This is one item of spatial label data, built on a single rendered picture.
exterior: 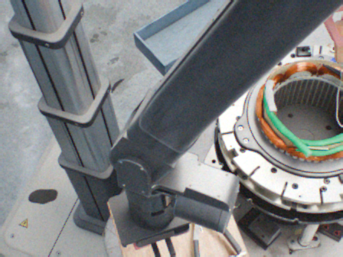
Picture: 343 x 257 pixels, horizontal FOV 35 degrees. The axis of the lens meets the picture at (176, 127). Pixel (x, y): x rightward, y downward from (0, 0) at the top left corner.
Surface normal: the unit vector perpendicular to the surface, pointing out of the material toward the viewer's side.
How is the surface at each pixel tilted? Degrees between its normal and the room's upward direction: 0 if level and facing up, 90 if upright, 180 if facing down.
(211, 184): 10
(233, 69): 83
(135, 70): 0
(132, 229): 1
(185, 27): 0
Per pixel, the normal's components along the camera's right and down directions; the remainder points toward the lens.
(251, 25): -0.40, 0.70
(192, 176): 0.10, -0.59
